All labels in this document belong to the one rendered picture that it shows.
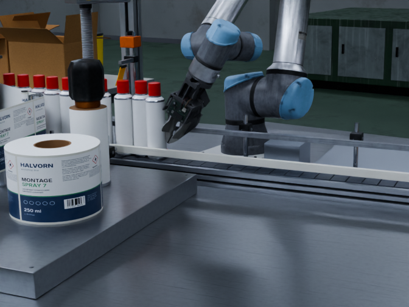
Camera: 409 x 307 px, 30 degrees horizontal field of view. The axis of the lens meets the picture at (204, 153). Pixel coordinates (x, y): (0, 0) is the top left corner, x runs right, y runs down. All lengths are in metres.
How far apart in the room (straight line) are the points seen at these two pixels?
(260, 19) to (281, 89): 9.83
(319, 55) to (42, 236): 6.98
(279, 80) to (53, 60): 1.78
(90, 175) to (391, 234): 0.64
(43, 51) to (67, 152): 2.19
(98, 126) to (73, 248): 0.42
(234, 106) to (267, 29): 9.70
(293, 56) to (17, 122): 0.77
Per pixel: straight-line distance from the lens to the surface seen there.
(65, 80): 2.16
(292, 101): 2.10
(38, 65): 3.77
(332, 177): 1.88
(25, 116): 1.94
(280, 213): 1.77
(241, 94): 2.18
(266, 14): 11.88
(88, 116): 1.77
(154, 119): 2.02
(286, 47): 2.15
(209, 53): 1.90
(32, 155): 1.57
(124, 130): 2.08
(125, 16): 2.20
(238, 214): 1.76
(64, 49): 3.66
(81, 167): 1.58
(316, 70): 8.38
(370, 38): 8.09
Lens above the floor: 1.40
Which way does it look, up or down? 14 degrees down
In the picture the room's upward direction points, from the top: 1 degrees counter-clockwise
